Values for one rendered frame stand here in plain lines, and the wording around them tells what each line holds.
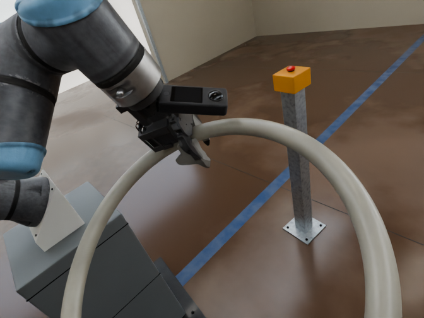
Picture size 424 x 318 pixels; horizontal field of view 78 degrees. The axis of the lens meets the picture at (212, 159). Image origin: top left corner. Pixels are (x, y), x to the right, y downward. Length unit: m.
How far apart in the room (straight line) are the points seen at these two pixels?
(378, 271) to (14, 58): 0.49
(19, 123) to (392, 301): 0.45
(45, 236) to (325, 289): 1.38
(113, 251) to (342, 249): 1.31
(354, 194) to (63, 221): 1.00
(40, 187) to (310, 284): 1.41
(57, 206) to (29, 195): 0.09
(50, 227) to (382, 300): 1.03
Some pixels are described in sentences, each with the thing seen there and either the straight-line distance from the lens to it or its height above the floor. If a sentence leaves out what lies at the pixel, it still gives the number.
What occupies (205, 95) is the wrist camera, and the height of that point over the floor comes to 1.34.
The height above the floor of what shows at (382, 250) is 1.23.
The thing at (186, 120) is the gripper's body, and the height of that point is 1.30.
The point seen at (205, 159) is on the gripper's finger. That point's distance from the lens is 0.51.
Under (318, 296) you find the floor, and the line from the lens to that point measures 1.68.
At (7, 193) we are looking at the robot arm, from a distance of 1.11.
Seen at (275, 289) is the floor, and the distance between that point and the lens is 1.70.
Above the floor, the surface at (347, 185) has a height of 1.26.
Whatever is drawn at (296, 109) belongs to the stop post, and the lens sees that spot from 1.30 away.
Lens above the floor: 1.50
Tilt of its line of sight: 33 degrees down
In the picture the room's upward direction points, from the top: 17 degrees counter-clockwise
